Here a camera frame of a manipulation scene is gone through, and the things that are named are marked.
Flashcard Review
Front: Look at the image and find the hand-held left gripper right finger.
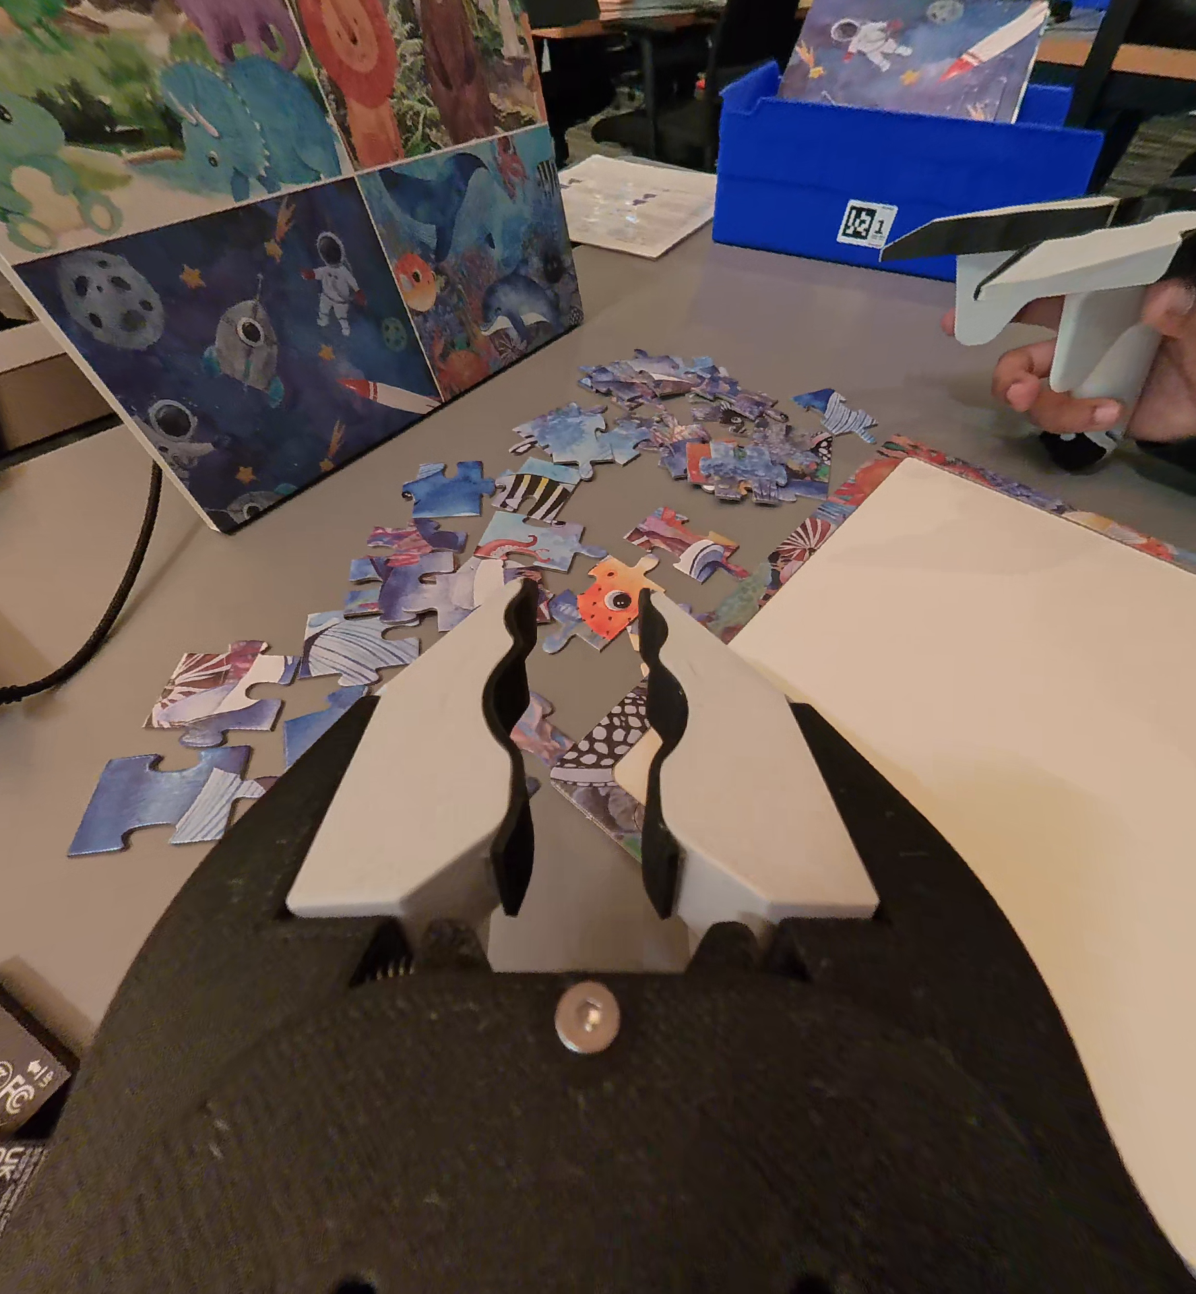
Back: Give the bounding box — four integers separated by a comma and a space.
618, 587, 879, 925

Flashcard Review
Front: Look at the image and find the beige cardboard box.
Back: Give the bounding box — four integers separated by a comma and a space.
0, 317, 116, 448

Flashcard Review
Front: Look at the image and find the blue storage bin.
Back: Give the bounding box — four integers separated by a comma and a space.
712, 58, 1105, 283

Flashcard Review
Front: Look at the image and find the white paper sheet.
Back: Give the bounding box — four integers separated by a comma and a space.
556, 155, 718, 261

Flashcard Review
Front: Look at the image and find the illustrated puzzle box lid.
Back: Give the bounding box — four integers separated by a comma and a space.
0, 0, 587, 537

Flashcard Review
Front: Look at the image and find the black metal pole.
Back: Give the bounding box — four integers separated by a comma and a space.
1064, 0, 1140, 128

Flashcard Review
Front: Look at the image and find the pile of jigsaw puzzle pieces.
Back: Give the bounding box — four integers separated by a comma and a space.
67, 348, 882, 860

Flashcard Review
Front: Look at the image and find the black braided cable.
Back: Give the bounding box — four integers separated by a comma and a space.
0, 458, 164, 708

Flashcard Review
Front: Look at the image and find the white puzzle board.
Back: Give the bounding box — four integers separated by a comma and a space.
727, 458, 1196, 1291

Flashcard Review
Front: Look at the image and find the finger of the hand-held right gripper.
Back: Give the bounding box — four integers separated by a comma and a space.
882, 196, 1125, 262
955, 210, 1186, 345

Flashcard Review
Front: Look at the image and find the colourful puzzle frame tray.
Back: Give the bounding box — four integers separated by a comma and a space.
550, 433, 1196, 863

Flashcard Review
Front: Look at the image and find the space picture puzzle card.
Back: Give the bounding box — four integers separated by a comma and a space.
779, 0, 1050, 126

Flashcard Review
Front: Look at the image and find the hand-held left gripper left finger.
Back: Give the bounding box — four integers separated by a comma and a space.
286, 579, 543, 925

